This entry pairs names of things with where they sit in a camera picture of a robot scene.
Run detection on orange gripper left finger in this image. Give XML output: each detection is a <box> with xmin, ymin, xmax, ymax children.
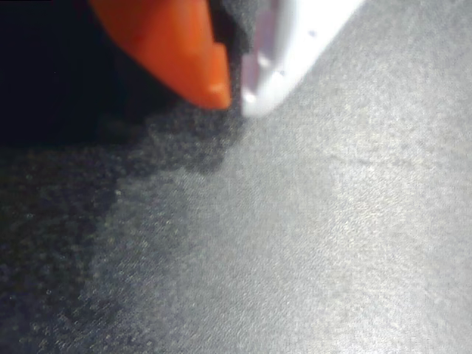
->
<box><xmin>88</xmin><ymin>0</ymin><xmax>233</xmax><ymax>111</ymax></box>

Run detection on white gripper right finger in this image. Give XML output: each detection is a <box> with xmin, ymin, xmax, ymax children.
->
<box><xmin>240</xmin><ymin>0</ymin><xmax>367</xmax><ymax>119</ymax></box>

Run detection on grey felt cloth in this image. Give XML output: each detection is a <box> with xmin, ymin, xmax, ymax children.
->
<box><xmin>0</xmin><ymin>0</ymin><xmax>472</xmax><ymax>354</ymax></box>

